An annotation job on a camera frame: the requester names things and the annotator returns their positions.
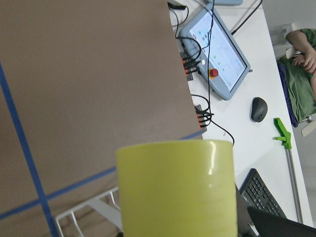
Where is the yellow plastic cup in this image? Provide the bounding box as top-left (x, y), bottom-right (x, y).
top-left (116, 140), bottom-right (237, 237)

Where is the robot teach pendant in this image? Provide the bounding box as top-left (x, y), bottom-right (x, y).
top-left (178, 2), bottom-right (250, 100)

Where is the black computer mouse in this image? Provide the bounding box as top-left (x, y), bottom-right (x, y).
top-left (250, 97), bottom-right (268, 122)

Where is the black keyboard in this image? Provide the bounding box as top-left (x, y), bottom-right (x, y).
top-left (239, 168), bottom-right (286, 218)

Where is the green clamp on rod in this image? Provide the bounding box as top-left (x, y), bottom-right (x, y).
top-left (273, 118), bottom-right (303, 224)

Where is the seated person in green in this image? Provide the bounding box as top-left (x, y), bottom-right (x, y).
top-left (277, 28), bottom-right (316, 127)

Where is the white wire cup rack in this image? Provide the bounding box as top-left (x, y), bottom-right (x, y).
top-left (54, 187), bottom-right (123, 237)

